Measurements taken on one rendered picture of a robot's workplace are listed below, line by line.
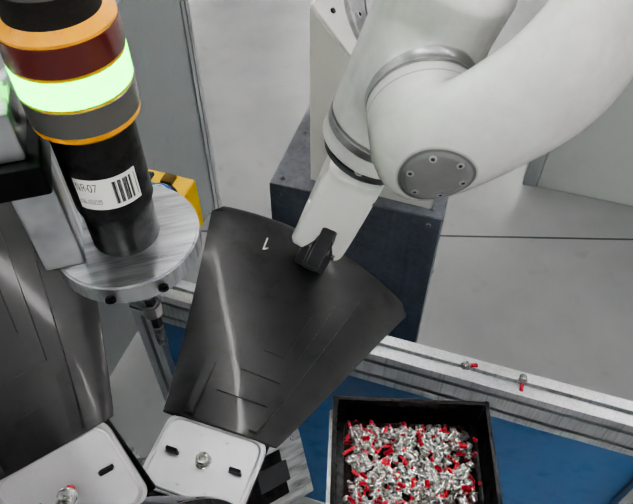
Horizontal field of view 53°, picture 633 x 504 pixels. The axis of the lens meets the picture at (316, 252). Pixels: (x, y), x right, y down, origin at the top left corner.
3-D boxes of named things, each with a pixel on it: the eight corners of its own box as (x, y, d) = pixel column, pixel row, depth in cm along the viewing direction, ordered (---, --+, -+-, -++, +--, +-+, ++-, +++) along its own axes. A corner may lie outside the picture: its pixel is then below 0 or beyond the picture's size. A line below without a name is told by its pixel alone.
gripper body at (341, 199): (349, 82, 54) (312, 169, 63) (311, 157, 48) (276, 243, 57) (428, 120, 54) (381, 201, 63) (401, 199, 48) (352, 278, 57)
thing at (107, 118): (28, 150, 24) (16, 124, 23) (27, 84, 26) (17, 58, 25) (147, 129, 24) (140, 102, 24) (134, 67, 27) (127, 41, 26)
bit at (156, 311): (159, 351, 38) (141, 299, 34) (150, 339, 38) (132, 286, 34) (175, 342, 38) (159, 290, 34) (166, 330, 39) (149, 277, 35)
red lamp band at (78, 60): (2, 91, 22) (-12, 60, 21) (4, 26, 24) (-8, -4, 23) (132, 70, 22) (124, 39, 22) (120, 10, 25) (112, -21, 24)
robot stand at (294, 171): (317, 338, 199) (318, 85, 129) (412, 363, 194) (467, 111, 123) (287, 424, 181) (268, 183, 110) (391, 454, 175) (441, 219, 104)
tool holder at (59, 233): (16, 332, 29) (-88, 167, 21) (17, 222, 33) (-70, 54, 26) (214, 286, 30) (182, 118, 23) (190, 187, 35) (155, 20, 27)
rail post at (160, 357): (196, 483, 170) (131, 312, 110) (202, 469, 172) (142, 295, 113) (209, 488, 169) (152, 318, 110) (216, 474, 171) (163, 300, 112)
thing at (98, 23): (32, 158, 24) (-16, 48, 20) (31, 93, 27) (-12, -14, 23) (148, 137, 25) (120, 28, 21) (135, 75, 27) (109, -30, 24)
